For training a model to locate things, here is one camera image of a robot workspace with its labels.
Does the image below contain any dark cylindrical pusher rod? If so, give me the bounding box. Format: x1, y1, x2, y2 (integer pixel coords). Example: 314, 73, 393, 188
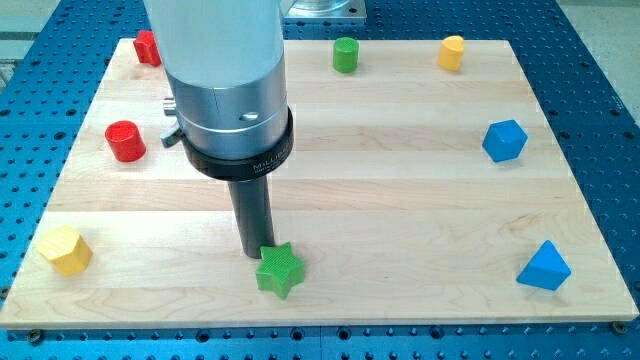
228, 177, 275, 259

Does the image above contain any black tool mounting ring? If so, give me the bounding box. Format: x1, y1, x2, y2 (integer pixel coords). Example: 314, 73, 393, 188
181, 108, 294, 181

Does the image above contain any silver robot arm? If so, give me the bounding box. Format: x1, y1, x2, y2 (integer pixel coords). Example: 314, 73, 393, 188
144, 0, 294, 259

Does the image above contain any light wooden board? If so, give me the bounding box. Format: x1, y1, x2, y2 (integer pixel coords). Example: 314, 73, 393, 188
1, 39, 638, 330

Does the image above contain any blue cube block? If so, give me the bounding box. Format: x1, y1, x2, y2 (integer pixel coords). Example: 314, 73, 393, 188
482, 119, 528, 162

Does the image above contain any green star block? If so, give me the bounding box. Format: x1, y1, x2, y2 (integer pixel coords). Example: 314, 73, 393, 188
255, 242, 305, 300

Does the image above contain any red cylinder block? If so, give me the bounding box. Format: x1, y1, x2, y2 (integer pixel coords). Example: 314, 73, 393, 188
104, 120, 146, 162

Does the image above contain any red block at back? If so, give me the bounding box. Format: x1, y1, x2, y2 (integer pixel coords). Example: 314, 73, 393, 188
133, 30, 162, 67

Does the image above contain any green cylinder block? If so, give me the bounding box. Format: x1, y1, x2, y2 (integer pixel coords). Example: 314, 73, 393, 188
332, 37, 359, 73

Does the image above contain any yellow hexagon block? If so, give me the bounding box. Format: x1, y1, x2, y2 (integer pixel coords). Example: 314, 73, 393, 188
37, 225, 93, 276

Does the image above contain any yellow rounded block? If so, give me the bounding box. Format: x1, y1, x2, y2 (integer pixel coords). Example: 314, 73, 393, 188
437, 35, 465, 71

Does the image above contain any blue pyramid block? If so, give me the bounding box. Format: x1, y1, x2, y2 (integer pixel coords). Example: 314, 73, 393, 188
516, 240, 572, 291

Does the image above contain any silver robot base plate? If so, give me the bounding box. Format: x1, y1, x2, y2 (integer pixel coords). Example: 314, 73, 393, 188
280, 0, 367, 23

